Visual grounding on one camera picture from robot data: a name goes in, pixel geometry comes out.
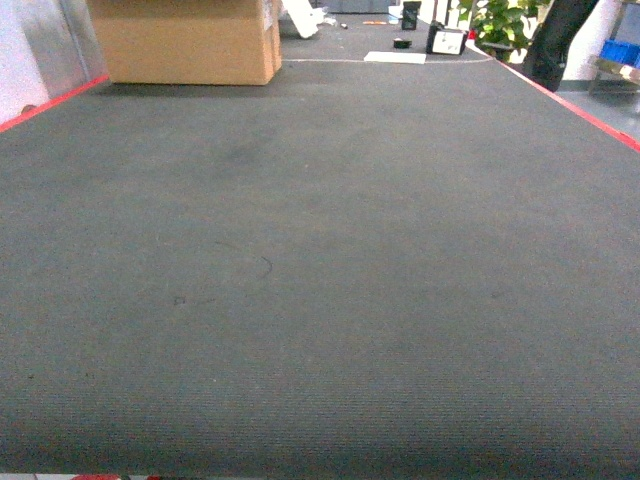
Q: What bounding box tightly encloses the black small device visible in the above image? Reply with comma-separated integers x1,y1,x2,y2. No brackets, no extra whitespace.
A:
401,1,422,31

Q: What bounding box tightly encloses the white foam roll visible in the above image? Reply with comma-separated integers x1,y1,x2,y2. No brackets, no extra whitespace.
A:
281,0,318,39

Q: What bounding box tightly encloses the large cardboard box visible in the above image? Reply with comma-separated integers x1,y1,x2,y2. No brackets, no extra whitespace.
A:
87,0,282,86

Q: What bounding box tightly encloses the black framed white sign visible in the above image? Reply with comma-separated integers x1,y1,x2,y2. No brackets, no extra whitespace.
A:
426,22,468,55

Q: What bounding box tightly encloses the steel shelf rack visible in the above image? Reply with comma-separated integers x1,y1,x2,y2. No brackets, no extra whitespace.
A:
588,1,639,95

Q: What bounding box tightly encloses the grey storage crate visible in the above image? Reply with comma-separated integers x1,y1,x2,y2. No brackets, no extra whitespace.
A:
322,0,395,14

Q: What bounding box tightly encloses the blue shelf bin lower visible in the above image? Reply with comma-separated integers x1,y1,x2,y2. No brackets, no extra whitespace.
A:
599,40,640,67

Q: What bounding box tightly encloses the white paper sheet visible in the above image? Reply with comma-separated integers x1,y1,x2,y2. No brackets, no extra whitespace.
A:
363,51,426,65

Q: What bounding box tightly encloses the black tape roll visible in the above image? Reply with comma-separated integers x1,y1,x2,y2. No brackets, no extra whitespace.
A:
393,38,412,49

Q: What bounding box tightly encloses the green potted plant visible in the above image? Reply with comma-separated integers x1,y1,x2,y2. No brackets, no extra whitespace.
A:
456,0,551,51

